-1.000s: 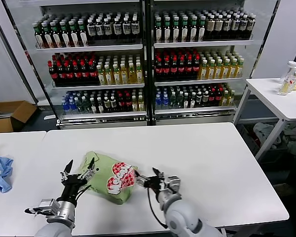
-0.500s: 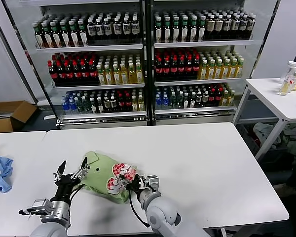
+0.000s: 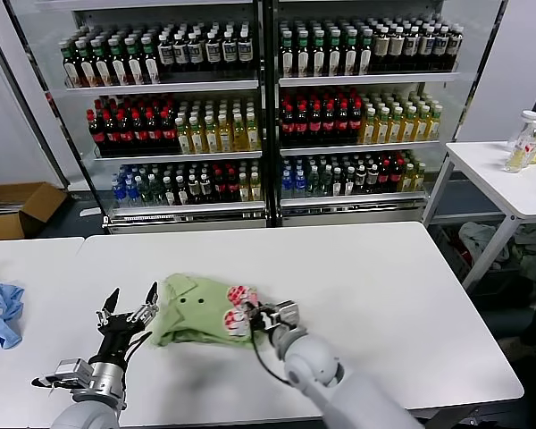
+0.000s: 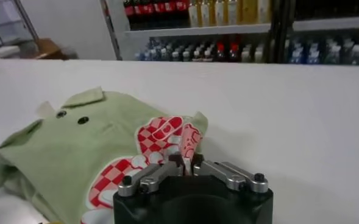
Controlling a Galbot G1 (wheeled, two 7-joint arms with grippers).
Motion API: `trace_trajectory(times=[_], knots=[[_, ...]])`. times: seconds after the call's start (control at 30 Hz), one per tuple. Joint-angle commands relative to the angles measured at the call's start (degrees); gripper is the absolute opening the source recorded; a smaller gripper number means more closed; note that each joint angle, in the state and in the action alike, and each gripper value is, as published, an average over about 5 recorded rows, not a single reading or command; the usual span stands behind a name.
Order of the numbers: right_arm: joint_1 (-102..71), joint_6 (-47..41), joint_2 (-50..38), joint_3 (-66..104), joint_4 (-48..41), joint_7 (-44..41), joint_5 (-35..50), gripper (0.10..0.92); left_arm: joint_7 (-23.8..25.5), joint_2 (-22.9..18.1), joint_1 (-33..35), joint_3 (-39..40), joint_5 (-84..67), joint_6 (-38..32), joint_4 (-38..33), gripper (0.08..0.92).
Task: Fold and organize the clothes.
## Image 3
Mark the white grey clothes pile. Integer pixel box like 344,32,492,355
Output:
456,222,512,272

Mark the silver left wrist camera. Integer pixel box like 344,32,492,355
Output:
30,357,93,390

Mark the light green t-shirt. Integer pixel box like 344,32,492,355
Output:
145,273,263,350

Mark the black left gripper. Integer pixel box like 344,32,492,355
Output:
96,281,159,366

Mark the white cap navy label bottle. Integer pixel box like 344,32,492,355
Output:
237,32,254,71
172,34,190,72
156,34,174,72
432,29,448,71
205,33,222,71
418,29,434,72
222,32,238,71
403,29,420,72
188,33,205,72
447,28,464,71

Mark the white side table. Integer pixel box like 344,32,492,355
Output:
422,140,536,294

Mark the green cap dark tea bottle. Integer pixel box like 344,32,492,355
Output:
124,38,146,87
61,41,82,89
341,32,357,77
310,33,326,78
108,38,130,88
76,40,98,89
140,37,161,86
279,34,296,78
326,33,342,77
357,32,373,76
91,39,114,88
295,34,311,78

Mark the crumpled light blue cloth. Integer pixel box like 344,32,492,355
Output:
0,281,27,350

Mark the brown shoe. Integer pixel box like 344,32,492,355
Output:
498,337,526,358

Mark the white drinks shelf unit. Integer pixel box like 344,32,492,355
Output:
3,0,270,236
266,0,505,224

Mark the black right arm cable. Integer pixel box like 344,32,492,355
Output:
248,312,292,385

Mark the clear bottle red label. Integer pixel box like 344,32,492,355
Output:
504,110,536,174

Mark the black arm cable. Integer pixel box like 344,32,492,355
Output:
123,332,154,358
248,312,292,385

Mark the brown cardboard box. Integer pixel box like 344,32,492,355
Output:
0,181,68,242

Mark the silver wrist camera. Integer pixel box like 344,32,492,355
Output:
30,357,93,390
270,299,301,326

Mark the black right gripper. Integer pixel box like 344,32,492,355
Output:
244,301,281,334

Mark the white cap beige label bottle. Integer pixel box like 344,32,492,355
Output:
388,29,405,72
372,29,389,72

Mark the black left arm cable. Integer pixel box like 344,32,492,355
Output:
123,332,154,358

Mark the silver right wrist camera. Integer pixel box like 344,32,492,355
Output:
270,299,301,326

